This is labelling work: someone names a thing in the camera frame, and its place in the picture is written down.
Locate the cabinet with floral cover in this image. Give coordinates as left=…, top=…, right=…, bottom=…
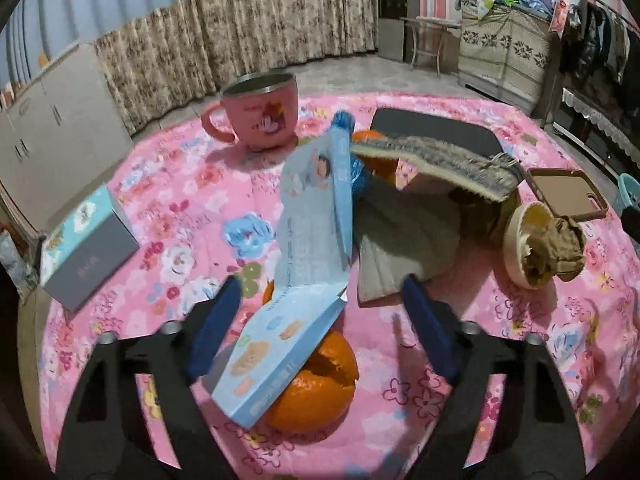
left=457, top=0, right=553, bottom=116

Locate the white cabinet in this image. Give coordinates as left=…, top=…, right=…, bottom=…
left=0, top=42, right=135, bottom=241

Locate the clothes rack with clothes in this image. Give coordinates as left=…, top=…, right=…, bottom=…
left=535, top=0, right=640, bottom=121

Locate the orange mandarin back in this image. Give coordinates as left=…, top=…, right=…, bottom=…
left=351, top=129, right=401, bottom=188

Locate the light blue carton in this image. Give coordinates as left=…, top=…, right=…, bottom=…
left=211, top=125, right=357, bottom=430

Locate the orange mandarin front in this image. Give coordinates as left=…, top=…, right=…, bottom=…
left=264, top=331, right=360, bottom=435

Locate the pink cartoon mug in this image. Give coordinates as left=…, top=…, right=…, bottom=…
left=200, top=72, right=299, bottom=150

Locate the grey water dispenser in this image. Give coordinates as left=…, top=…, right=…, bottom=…
left=377, top=0, right=421, bottom=63

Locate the black flat pad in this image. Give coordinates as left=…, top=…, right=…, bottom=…
left=369, top=107, right=505, bottom=158

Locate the grey printed packet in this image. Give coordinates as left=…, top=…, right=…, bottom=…
left=350, top=135, right=521, bottom=203

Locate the grey patterned cloth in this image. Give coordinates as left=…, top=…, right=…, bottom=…
left=0, top=220, right=41, bottom=306

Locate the small metal chair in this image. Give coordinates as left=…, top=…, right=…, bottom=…
left=400, top=15, right=462, bottom=78

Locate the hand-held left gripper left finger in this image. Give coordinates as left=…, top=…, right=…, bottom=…
left=55, top=275, right=246, bottom=480

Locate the pink hanging packet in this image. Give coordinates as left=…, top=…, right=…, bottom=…
left=550, top=0, right=571, bottom=36

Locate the orange mandarin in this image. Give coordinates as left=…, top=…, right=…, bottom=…
left=351, top=129, right=401, bottom=188
left=264, top=331, right=360, bottom=435

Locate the brown phone case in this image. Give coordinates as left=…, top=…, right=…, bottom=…
left=525, top=167, right=610, bottom=222

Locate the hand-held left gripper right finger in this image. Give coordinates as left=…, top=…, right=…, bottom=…
left=401, top=274, right=588, bottom=480

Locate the pink floral blanket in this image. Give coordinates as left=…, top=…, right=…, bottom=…
left=37, top=91, right=640, bottom=480

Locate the low cabinet with lace cover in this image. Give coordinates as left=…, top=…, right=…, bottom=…
left=552, top=87, right=640, bottom=186

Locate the blue plastic bag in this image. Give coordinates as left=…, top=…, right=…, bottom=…
left=332, top=110, right=373, bottom=201

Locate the light blue plastic basket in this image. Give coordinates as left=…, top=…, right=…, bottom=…
left=617, top=172, right=640, bottom=216

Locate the brown paper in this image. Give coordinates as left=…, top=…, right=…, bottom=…
left=520, top=215, right=587, bottom=283

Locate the blue grey tissue box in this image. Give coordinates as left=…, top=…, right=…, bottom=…
left=39, top=185, right=141, bottom=312

